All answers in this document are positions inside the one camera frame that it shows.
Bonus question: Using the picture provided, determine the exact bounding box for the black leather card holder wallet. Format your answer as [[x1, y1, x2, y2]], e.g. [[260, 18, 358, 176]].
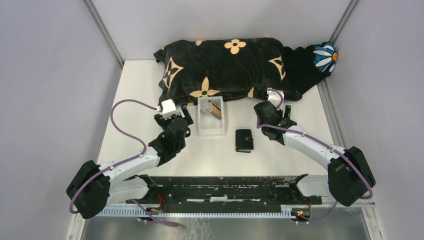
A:
[[235, 129, 254, 153]]

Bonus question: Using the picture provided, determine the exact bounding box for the white slotted cable duct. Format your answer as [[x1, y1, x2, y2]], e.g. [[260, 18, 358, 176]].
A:
[[96, 205, 296, 219]]

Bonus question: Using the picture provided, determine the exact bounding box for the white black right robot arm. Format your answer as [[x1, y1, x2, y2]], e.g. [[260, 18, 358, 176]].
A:
[[253, 101, 376, 207]]

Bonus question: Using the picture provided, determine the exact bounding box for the white plastic card tray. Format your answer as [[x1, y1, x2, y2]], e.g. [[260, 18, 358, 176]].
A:
[[197, 96, 226, 136]]

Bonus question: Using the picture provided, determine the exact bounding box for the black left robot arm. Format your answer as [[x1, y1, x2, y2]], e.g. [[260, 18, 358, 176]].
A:
[[66, 105, 194, 220]]

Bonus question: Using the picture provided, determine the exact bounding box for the aluminium frame rail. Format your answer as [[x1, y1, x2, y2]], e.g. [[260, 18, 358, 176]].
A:
[[66, 183, 377, 209]]

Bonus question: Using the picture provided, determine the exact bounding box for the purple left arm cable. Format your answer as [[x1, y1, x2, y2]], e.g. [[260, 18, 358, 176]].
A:
[[68, 98, 162, 215]]

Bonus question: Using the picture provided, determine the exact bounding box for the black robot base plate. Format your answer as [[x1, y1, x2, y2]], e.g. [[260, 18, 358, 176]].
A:
[[138, 176, 323, 214]]

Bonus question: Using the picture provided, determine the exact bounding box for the black cloth with daisy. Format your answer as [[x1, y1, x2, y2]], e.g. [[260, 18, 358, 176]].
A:
[[283, 42, 339, 94]]

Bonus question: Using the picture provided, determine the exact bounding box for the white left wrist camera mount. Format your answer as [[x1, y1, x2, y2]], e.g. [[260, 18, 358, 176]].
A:
[[156, 99, 182, 120]]

